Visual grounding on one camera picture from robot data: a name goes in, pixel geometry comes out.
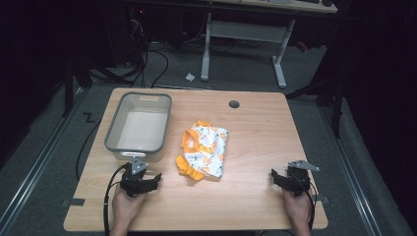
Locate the black computer tower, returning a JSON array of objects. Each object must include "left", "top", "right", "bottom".
[{"left": 106, "top": 2, "right": 147, "bottom": 68}]

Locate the thin black floor cable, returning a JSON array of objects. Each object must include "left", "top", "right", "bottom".
[{"left": 75, "top": 119, "right": 102, "bottom": 182}]

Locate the orange and white baby garment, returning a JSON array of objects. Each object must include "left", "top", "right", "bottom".
[{"left": 174, "top": 120, "right": 230, "bottom": 182}]

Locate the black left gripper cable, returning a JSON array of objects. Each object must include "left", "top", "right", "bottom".
[{"left": 102, "top": 162, "right": 129, "bottom": 236}]

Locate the bundle of black floor cables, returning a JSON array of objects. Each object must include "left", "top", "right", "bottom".
[{"left": 97, "top": 13, "right": 170, "bottom": 89}]

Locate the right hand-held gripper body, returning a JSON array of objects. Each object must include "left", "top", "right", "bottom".
[{"left": 285, "top": 159, "right": 321, "bottom": 198}]

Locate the person's right hand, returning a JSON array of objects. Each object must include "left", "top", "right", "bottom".
[{"left": 281, "top": 188, "right": 314, "bottom": 228}]

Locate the metal floor rail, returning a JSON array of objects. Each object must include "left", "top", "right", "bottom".
[
  {"left": 319, "top": 104, "right": 384, "bottom": 236},
  {"left": 0, "top": 88, "right": 89, "bottom": 232}
]

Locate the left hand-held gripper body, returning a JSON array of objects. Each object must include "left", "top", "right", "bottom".
[{"left": 119, "top": 156, "right": 149, "bottom": 199}]

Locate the grey plastic bin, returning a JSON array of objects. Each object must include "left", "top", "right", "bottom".
[{"left": 103, "top": 91, "right": 173, "bottom": 163}]

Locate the black metal stand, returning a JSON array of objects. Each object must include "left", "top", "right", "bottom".
[
  {"left": 284, "top": 73, "right": 346, "bottom": 140},
  {"left": 61, "top": 53, "right": 93, "bottom": 118}
]

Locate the white metal desk frame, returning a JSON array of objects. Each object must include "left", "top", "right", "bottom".
[{"left": 200, "top": 12, "right": 297, "bottom": 89}]

